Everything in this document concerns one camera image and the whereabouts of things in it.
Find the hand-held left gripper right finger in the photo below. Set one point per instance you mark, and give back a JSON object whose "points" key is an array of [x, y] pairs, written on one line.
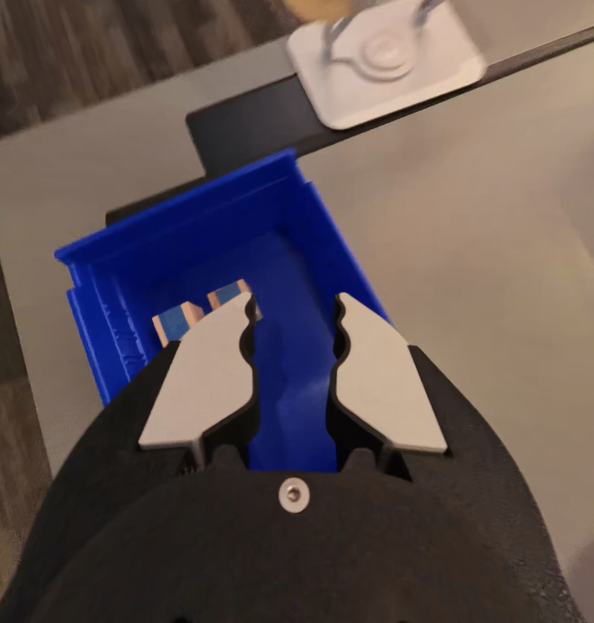
{"points": [[389, 394]]}

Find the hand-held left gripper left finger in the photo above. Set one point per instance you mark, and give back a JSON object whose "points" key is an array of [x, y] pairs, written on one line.
{"points": [[199, 389]]}

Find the group of taped wooden cubes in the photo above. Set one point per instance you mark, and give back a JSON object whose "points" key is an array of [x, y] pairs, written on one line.
{"points": [[173, 323]]}

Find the white stand base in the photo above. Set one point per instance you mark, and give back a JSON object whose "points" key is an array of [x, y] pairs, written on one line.
{"points": [[375, 97]]}

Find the blue plastic bin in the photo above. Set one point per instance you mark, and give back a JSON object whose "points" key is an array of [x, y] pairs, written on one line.
{"points": [[292, 272]]}

